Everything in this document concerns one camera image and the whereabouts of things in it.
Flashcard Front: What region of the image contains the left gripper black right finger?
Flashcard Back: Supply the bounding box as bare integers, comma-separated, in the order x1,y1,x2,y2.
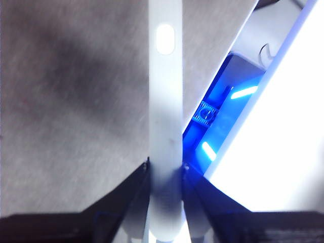
183,166,259,243

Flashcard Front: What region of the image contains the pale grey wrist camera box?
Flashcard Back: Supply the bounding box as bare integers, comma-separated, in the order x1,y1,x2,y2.
227,0,312,68

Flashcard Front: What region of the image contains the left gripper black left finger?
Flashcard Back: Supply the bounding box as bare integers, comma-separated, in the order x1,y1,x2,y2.
75,158,150,243

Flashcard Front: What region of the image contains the grey cup brush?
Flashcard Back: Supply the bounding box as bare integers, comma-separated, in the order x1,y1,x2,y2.
144,0,190,243

